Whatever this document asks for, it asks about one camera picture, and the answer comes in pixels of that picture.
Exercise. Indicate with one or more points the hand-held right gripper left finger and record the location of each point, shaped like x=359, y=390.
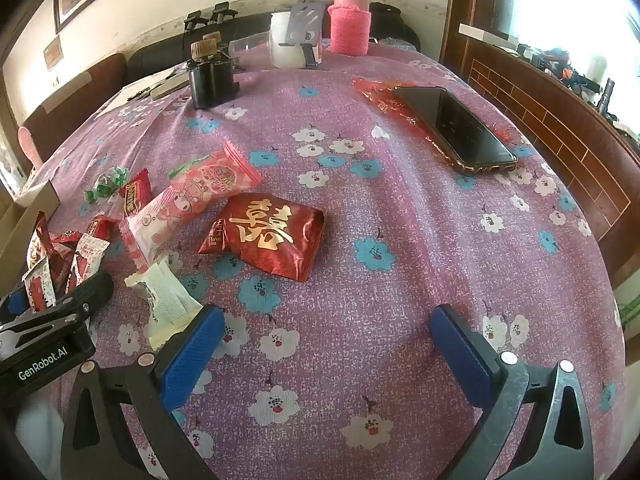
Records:
x=192, y=350

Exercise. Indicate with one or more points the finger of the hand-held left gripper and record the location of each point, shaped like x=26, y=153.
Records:
x=87, y=290
x=12, y=304

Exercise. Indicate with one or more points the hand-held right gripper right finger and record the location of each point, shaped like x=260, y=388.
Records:
x=457, y=350

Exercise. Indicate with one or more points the red and white candy packet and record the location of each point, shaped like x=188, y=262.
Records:
x=37, y=240
x=40, y=285
x=90, y=257

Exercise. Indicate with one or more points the cardboard box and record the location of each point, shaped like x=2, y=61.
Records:
x=27, y=200

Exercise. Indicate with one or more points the dark red black-label candy packet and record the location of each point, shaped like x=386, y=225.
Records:
x=136, y=195

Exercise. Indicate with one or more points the cream white snack packet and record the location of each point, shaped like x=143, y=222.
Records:
x=162, y=305

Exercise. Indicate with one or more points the small dark red candy packet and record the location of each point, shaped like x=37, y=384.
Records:
x=65, y=238

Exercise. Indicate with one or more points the green wrapped candy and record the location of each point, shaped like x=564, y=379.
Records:
x=104, y=186

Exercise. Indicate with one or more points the pink cartoon snack packet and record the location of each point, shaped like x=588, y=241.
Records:
x=175, y=205

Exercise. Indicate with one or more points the large red foil snack bag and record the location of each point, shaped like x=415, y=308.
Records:
x=265, y=237

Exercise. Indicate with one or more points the pink round object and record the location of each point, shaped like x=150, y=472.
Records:
x=30, y=149

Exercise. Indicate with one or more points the clear green-edged pastry packet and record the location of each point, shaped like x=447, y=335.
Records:
x=184, y=164

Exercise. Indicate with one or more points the purple floral tablecloth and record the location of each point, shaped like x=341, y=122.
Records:
x=375, y=210

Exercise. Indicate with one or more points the brown sofa cushion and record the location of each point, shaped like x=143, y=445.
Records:
x=75, y=95

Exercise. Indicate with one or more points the white paper sheet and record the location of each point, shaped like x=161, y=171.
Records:
x=125, y=97

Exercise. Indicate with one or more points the black pen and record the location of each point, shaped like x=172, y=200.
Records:
x=139, y=93

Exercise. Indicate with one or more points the grey notebook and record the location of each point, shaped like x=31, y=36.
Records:
x=170, y=89

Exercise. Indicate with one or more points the black smartphone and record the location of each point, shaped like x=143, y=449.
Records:
x=457, y=127

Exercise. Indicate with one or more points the black bottle holder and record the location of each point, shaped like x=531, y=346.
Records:
x=210, y=85

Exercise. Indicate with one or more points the brown wooden cabinet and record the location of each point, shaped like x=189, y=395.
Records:
x=550, y=125

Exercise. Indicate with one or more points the black sofa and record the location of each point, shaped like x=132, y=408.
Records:
x=160, y=52

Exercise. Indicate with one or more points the red plastic wrapper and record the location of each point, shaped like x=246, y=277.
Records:
x=385, y=97

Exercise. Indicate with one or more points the cork-topped bottle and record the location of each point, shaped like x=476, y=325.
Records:
x=213, y=36
x=202, y=51

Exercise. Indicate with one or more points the black clamp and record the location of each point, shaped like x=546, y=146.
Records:
x=222, y=12
x=196, y=20

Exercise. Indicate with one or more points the clear plastic container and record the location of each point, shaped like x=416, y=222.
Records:
x=247, y=44

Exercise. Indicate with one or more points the white cup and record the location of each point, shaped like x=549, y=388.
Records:
x=285, y=45

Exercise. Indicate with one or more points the black bag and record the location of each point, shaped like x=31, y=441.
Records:
x=395, y=22

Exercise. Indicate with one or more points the grey phone stand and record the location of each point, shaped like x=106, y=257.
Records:
x=305, y=22

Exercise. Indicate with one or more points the pink bottle with knitted sleeve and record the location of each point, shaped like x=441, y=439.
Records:
x=349, y=22

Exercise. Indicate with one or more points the small wall plaque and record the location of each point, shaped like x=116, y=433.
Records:
x=52, y=52

